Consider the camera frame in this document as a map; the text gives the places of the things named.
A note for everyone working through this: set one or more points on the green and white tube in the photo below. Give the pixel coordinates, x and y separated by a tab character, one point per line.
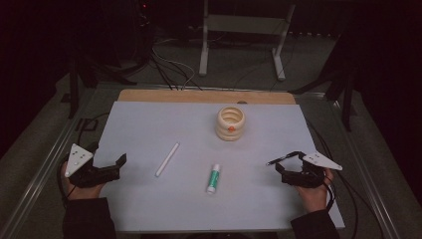
214	179

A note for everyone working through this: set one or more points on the aluminium floor rail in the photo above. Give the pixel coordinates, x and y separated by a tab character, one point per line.
368	179
40	172

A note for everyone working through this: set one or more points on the white pen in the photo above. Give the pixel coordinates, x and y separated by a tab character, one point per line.
167	160

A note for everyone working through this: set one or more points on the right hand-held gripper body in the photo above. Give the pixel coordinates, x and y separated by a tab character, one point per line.
308	176

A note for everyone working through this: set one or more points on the black tripod stand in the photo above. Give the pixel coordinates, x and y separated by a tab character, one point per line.
74	83
346	99

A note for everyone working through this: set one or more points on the person's right hand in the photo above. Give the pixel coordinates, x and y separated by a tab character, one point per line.
313	199

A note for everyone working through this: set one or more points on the cream ribbed pen holder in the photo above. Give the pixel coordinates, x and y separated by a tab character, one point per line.
230	131

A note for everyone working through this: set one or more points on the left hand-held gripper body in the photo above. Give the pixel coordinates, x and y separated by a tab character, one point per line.
81	174

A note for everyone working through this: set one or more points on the white metal stand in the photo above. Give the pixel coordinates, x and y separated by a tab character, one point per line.
244	24

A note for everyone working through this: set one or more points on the person's left hand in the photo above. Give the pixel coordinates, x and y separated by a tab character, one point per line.
83	192

